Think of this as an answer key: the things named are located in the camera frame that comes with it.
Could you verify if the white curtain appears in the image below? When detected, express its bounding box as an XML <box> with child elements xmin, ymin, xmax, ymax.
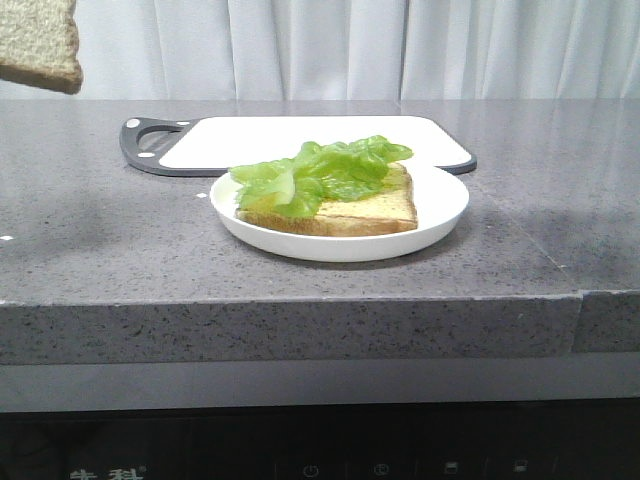
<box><xmin>0</xmin><ymin>0</ymin><xmax>640</xmax><ymax>103</ymax></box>

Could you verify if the white round plate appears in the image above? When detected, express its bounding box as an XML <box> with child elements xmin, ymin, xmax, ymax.
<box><xmin>209</xmin><ymin>160</ymin><xmax>470</xmax><ymax>262</ymax></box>

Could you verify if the bread slice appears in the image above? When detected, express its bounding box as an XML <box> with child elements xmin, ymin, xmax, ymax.
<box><xmin>235</xmin><ymin>162</ymin><xmax>418</xmax><ymax>237</ymax></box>
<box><xmin>1</xmin><ymin>0</ymin><xmax>83</xmax><ymax>95</ymax></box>

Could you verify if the black appliance control panel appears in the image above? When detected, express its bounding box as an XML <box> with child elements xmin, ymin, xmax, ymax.
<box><xmin>1</xmin><ymin>399</ymin><xmax>639</xmax><ymax>479</ymax></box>

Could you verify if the white cutting board black handle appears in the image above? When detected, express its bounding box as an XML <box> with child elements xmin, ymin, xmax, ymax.
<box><xmin>119</xmin><ymin>115</ymin><xmax>477</xmax><ymax>177</ymax></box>

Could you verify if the green lettuce leaf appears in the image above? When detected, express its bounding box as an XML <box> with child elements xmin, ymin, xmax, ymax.
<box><xmin>229</xmin><ymin>135</ymin><xmax>414</xmax><ymax>218</ymax></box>

